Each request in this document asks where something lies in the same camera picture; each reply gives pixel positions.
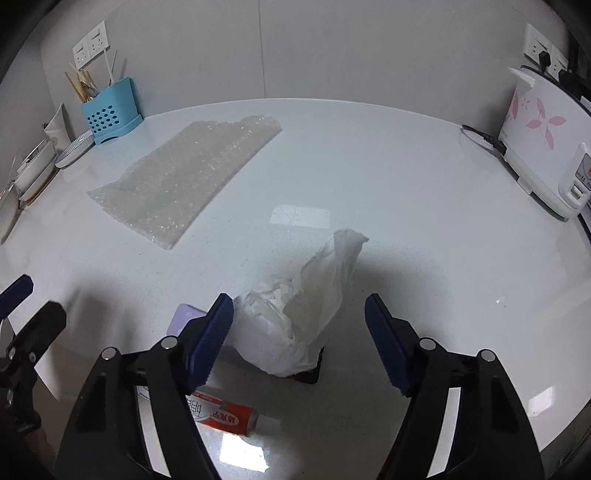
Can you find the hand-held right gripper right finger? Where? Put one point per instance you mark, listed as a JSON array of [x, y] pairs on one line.
[[388, 344]]

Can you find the white bowl stack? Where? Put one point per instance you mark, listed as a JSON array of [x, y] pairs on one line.
[[34, 166]]

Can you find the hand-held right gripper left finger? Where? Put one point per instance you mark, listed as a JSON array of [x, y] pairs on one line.
[[214, 334]]

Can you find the white plastic bag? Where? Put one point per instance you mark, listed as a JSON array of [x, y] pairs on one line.
[[277, 332]]

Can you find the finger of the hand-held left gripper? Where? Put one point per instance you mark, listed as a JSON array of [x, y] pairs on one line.
[[17, 288], [44, 323]]

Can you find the orange and white toothpaste tube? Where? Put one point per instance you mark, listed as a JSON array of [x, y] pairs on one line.
[[221, 413]]

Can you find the metal spoon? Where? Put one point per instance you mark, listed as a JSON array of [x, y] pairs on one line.
[[91, 90]]

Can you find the white chopstick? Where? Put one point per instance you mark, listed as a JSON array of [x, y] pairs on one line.
[[110, 69], [115, 64]]

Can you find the white wall socket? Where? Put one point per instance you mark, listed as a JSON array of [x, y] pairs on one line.
[[81, 51], [98, 39], [559, 57], [533, 39]]

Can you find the lilac packet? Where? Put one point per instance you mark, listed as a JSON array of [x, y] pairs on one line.
[[182, 321]]

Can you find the blue utensil holder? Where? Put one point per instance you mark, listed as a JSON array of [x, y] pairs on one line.
[[111, 115]]

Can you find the bundle of wooden chopsticks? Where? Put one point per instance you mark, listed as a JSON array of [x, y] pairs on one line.
[[78, 87]]

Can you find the white ceramic pitcher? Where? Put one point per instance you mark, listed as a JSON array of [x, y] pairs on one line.
[[57, 127]]

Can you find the black power plug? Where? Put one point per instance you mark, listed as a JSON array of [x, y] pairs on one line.
[[545, 57], [569, 77]]

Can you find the clear bubble wrap sheet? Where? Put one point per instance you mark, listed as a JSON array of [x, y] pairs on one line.
[[184, 175]]

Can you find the white floral rice cooker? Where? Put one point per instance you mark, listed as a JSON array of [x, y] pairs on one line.
[[540, 138]]

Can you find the ribbed grey plate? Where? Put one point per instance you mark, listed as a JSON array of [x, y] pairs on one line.
[[74, 148]]

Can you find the round wooden tray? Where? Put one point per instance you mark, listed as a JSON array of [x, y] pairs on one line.
[[39, 193]]

